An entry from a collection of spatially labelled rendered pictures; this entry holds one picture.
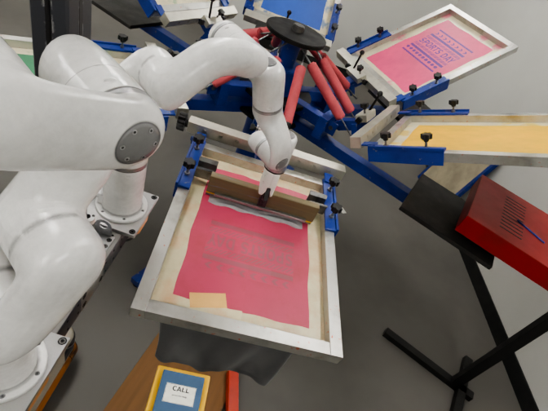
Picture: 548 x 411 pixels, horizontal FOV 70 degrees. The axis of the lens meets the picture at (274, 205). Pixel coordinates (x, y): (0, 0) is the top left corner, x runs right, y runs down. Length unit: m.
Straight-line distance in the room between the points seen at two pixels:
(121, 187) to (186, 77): 0.30
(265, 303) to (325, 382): 1.17
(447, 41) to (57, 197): 2.60
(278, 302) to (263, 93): 0.61
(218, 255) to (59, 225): 0.81
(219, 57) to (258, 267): 0.68
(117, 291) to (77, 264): 1.79
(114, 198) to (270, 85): 0.47
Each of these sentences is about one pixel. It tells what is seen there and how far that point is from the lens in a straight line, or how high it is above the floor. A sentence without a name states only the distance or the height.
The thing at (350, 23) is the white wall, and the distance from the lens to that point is 5.53.
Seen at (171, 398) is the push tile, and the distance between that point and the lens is 1.01.
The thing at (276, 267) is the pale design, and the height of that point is 0.95.
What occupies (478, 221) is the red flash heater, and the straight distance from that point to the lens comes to 1.82.
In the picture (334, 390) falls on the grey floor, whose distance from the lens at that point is 2.32.
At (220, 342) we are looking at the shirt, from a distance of 1.33.
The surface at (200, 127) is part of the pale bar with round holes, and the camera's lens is 1.62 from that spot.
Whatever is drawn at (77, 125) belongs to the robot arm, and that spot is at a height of 1.70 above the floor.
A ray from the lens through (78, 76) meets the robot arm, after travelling 0.44.
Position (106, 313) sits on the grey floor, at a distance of 2.21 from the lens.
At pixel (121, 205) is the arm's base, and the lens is 1.02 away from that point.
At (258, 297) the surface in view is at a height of 0.95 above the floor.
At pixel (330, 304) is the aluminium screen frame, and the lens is 1.25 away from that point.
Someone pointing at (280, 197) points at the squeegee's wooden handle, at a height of 1.05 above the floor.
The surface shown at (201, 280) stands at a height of 0.95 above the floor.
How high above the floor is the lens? 1.91
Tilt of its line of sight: 40 degrees down
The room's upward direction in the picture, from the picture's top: 25 degrees clockwise
